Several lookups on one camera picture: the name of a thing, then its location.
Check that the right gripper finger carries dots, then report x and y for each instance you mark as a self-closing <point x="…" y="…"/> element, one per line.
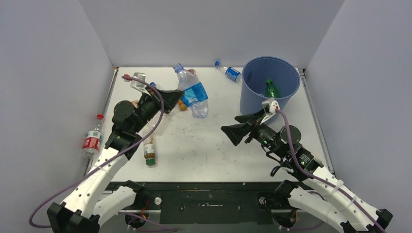
<point x="237" y="132"/>
<point x="255" y="117"/>

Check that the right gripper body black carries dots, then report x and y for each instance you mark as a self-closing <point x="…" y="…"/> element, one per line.
<point x="262" y="134"/>

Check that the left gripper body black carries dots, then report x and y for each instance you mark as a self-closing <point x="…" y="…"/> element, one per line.
<point x="150" y="106"/>

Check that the crushed blue label bottle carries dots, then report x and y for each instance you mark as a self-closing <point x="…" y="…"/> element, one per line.
<point x="195" y="96"/>

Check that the green plastic bottle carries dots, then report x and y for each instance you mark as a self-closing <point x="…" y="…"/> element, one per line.
<point x="271" y="91"/>

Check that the blue plastic bin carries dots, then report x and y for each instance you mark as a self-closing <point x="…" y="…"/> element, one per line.
<point x="267" y="77"/>

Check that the red cap red label bottle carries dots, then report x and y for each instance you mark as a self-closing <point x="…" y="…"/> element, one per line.
<point x="91" y="144"/>

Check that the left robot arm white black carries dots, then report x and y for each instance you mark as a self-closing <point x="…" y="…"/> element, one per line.
<point x="83" y="211"/>

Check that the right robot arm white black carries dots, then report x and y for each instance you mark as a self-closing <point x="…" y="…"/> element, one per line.
<point x="329" y="200"/>

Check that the orange juice bottle gold cap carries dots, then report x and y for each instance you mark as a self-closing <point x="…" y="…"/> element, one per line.
<point x="182" y="106"/>

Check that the pepsi bottle blue label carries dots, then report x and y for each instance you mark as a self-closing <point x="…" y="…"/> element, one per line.
<point x="157" y="86"/>

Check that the red label small bottle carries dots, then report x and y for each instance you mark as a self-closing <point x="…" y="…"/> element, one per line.
<point x="192" y="71"/>

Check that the green cap tea bottle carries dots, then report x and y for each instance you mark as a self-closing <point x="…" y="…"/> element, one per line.
<point x="149" y="151"/>

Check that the far blue label bottle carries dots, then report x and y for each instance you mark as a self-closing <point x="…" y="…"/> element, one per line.
<point x="229" y="72"/>

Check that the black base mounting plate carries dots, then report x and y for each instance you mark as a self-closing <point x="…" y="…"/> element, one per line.
<point x="219" y="203"/>

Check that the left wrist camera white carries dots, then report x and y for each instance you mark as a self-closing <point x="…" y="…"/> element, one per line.
<point x="136" y="83"/>

